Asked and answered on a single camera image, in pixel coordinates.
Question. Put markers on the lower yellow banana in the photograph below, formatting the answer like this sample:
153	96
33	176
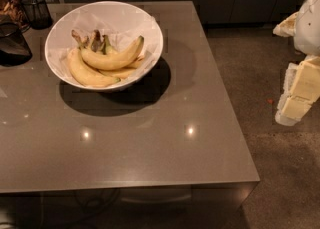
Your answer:
124	72

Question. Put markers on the black mesh cup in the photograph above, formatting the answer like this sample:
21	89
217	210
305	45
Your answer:
37	13

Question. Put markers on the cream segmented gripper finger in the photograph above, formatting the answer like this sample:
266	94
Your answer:
301	89

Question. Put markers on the left yellow banana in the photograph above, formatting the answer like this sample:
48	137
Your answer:
86	76

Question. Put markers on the glass jar with snacks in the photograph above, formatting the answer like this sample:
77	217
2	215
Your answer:
14	9

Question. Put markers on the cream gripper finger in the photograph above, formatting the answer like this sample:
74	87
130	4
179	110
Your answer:
287	27

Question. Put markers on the white bowl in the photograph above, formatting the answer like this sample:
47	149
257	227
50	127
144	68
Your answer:
56	39

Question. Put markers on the dark glass container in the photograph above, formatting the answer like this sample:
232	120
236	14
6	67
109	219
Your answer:
14	49

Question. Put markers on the white paper bowl liner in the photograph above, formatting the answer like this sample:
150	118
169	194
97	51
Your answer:
116	19

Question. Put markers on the yellow banana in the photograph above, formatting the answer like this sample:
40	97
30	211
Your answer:
114	61
86	76
124	72

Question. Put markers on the top yellow banana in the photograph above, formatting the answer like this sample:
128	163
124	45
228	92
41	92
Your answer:
114	61

